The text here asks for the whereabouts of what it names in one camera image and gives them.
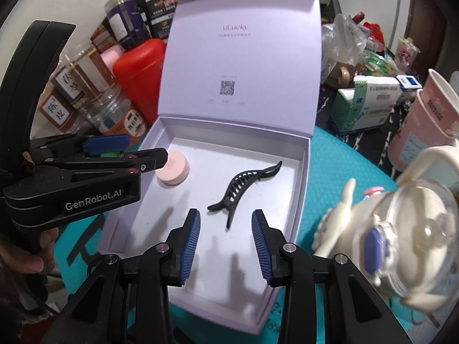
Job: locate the clear jar orange label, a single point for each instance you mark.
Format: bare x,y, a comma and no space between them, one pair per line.
118,114

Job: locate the teal foam mat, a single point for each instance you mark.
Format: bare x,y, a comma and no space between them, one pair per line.
337,165

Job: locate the pink bottle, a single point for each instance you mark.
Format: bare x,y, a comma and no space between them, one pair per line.
109,59

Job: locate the cream cartoon water bottle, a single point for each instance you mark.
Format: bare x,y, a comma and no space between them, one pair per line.
358,222

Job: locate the pink paper cup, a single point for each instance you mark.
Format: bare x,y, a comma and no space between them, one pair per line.
443,100
412,139

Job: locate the lilac gift box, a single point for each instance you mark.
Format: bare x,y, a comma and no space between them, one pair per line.
236,79

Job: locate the pink round compact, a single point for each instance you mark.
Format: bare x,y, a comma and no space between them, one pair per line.
175,172

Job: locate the red plastic canister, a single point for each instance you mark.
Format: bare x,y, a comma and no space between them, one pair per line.
140,79

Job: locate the green snack packets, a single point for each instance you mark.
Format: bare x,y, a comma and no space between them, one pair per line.
380,64

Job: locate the printed glass cup with lid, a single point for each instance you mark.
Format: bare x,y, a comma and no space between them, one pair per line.
407,53

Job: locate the purple label plastic jar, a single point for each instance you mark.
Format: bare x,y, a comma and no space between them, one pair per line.
123,18

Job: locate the red packet in bag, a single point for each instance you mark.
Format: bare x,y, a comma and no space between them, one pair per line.
373,30

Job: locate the clear plastic bag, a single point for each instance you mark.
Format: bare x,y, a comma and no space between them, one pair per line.
340,50

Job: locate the clear jar gold striped label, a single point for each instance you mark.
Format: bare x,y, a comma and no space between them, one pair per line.
93,71

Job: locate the dark wooden door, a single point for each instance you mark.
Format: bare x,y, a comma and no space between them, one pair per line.
426,14

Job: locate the black hair claw clip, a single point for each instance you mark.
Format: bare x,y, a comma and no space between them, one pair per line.
244,182

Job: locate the green white medicine box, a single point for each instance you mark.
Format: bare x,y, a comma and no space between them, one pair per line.
373,104

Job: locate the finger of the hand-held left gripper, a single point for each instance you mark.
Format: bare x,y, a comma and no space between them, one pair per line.
104,144
150,159

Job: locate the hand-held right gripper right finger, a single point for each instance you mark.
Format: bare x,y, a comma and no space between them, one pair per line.
261,245

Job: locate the blue white small box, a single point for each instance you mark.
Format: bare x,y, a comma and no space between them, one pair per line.
408,82

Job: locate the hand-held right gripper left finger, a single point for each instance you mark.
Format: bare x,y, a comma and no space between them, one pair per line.
190,238

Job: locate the clear jar white label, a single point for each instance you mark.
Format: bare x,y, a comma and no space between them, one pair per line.
57,113
70,87

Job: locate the black snack bag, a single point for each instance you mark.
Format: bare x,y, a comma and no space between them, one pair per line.
163,28
157,1

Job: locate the person's left hand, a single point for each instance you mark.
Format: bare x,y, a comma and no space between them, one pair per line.
21,254

